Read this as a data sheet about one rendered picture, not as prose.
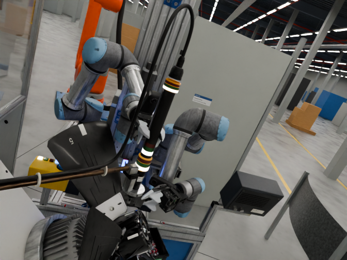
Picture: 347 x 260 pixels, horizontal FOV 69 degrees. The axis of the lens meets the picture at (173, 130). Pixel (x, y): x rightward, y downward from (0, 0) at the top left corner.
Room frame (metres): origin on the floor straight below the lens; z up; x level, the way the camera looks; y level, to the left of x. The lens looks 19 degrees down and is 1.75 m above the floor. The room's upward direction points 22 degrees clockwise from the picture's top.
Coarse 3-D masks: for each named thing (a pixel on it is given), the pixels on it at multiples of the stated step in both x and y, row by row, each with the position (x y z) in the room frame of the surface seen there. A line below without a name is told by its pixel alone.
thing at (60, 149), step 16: (96, 128) 0.69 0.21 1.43; (48, 144) 0.54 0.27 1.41; (64, 144) 0.58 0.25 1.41; (80, 144) 0.61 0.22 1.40; (96, 144) 0.66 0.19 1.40; (112, 144) 0.71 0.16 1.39; (64, 160) 0.56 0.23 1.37; (80, 160) 0.60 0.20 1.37; (96, 160) 0.63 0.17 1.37; (96, 176) 0.61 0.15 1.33; (112, 176) 0.65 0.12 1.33; (80, 192) 0.56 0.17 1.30; (96, 192) 0.59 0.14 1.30; (112, 192) 0.62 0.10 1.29
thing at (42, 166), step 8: (40, 160) 0.94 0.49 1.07; (48, 160) 0.97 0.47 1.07; (32, 168) 0.88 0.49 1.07; (40, 168) 0.89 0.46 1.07; (48, 168) 0.91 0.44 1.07; (56, 168) 0.94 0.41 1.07; (40, 184) 0.89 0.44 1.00; (48, 184) 0.90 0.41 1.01; (56, 184) 0.91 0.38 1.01; (64, 184) 0.92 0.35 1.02
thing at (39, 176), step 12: (192, 12) 0.67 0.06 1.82; (168, 24) 0.62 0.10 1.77; (192, 24) 0.68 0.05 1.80; (156, 60) 0.62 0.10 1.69; (144, 96) 0.62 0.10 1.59; (132, 120) 0.62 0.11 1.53; (84, 168) 0.54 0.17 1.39; (96, 168) 0.56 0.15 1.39; (0, 180) 0.40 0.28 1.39; (12, 180) 0.41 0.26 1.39; (24, 180) 0.43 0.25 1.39
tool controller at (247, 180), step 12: (240, 180) 1.17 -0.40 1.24; (252, 180) 1.21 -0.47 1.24; (264, 180) 1.26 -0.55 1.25; (228, 192) 1.20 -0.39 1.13; (240, 192) 1.14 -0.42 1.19; (252, 192) 1.15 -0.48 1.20; (264, 192) 1.17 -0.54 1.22; (276, 192) 1.21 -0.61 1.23; (228, 204) 1.17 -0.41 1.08; (240, 204) 1.18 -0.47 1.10; (252, 204) 1.19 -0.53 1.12; (264, 204) 1.20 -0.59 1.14
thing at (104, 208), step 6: (114, 198) 0.63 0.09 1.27; (120, 198) 0.64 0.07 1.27; (102, 204) 0.60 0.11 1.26; (108, 204) 0.61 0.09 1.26; (114, 204) 0.62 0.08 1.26; (120, 204) 0.63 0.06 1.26; (102, 210) 0.59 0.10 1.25; (108, 210) 0.60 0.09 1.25; (114, 210) 0.61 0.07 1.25; (120, 210) 0.62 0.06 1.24; (126, 210) 0.63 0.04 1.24; (108, 216) 0.59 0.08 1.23; (114, 216) 0.60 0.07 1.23
